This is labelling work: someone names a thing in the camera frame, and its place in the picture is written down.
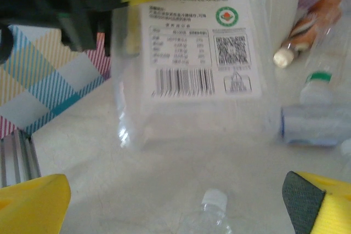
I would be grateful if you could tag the clear bottle pale blue label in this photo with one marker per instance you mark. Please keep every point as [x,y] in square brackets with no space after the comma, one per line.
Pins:
[310,127]

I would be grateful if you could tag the square bottle white label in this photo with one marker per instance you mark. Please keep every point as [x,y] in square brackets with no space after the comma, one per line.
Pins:
[192,53]

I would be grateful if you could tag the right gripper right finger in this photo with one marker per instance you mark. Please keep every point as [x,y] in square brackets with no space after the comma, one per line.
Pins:
[329,212]

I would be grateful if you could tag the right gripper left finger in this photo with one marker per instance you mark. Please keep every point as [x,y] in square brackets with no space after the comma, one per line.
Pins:
[27,206]

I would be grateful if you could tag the brown coffee drink bottle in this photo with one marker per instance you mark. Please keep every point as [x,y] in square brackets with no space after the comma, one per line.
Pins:
[307,28]

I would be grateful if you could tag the colourful plaid backdrop cloth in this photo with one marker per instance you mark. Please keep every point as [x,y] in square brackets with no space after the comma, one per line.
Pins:
[49,80]

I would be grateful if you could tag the clear bottle white cap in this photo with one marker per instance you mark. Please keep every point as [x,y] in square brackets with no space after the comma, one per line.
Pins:
[214,197]

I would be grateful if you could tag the aluminium table edge rail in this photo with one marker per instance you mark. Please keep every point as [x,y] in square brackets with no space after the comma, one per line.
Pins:
[16,157]

